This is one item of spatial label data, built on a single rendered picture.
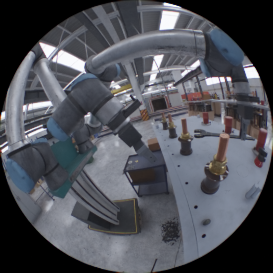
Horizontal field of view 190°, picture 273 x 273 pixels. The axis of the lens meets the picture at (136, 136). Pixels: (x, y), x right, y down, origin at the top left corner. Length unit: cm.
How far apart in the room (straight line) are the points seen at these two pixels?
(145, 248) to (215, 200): 149
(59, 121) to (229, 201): 56
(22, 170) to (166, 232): 170
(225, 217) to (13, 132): 74
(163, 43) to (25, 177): 55
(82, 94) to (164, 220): 177
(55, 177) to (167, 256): 168
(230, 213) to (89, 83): 57
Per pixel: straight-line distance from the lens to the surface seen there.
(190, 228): 31
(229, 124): 76
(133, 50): 28
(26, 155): 41
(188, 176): 39
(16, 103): 46
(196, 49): 24
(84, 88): 24
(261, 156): 57
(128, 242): 179
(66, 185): 57
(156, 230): 168
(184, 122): 44
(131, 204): 158
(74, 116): 24
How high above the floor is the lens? 167
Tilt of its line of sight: 17 degrees down
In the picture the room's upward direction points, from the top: 18 degrees counter-clockwise
